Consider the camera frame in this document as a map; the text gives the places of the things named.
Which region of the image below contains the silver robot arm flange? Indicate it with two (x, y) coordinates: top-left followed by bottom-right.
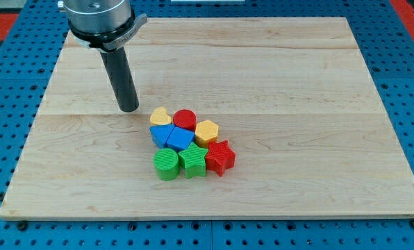
(57, 0), (147, 53)

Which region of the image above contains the yellow hexagon block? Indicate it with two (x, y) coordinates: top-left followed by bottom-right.
(195, 119), (219, 148)

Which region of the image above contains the red cylinder block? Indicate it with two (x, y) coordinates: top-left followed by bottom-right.
(173, 109), (197, 131)

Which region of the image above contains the blue cube block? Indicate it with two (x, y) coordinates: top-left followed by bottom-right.
(167, 126), (194, 152)

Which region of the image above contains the red star block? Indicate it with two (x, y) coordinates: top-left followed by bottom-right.
(205, 140), (236, 176)

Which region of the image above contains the green star block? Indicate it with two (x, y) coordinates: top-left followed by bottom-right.
(178, 142), (208, 178)

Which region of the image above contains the yellow heart block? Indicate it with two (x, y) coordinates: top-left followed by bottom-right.
(149, 106), (172, 126)

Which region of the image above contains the blue triangular block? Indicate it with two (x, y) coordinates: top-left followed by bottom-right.
(149, 124), (175, 149)

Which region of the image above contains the green cylinder block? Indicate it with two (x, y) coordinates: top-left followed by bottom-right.
(153, 148), (180, 181)

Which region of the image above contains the light wooden board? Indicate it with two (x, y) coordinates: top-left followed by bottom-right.
(0, 17), (414, 221)

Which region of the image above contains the black cylindrical pointer rod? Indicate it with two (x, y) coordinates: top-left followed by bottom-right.
(101, 47), (139, 113)

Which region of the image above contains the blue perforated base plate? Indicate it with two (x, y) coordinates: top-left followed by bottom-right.
(0, 0), (414, 249)

